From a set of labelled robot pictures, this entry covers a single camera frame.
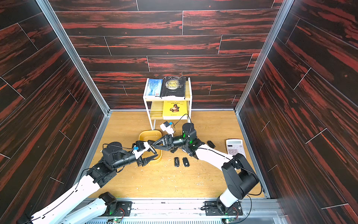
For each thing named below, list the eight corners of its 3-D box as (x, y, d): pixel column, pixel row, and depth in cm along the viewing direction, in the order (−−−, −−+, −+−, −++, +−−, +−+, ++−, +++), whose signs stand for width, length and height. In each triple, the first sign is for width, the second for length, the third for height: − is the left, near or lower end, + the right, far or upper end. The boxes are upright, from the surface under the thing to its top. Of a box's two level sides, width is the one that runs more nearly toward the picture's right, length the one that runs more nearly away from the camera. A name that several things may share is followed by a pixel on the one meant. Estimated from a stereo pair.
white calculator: (228, 157, 95) (229, 155, 93) (224, 141, 103) (225, 139, 101) (245, 157, 95) (247, 155, 92) (240, 141, 103) (241, 139, 101)
